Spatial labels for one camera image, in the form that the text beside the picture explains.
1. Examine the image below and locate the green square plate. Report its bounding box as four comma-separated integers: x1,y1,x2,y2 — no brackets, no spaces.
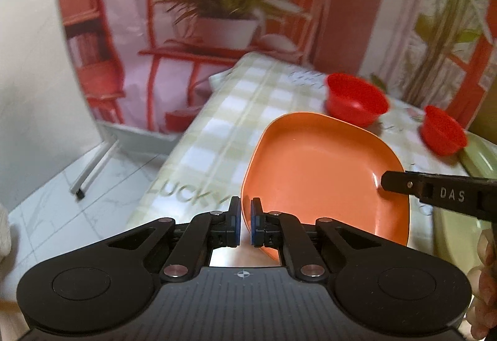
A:
433,132,496,274

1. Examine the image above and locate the orange square plate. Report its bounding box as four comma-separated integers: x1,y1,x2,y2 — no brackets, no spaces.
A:
241,112,410,245

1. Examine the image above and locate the red plastic bowl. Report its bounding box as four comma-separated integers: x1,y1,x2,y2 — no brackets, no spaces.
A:
420,105,468,157
324,73,389,127

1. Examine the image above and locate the right hand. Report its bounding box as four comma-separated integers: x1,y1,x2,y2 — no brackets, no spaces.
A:
466,229,496,340

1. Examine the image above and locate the white backdrop stand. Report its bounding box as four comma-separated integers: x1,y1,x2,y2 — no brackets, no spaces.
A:
69,121,182,201

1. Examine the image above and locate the printed fabric backdrop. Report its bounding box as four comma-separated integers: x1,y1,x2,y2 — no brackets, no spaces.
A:
59,0,496,132

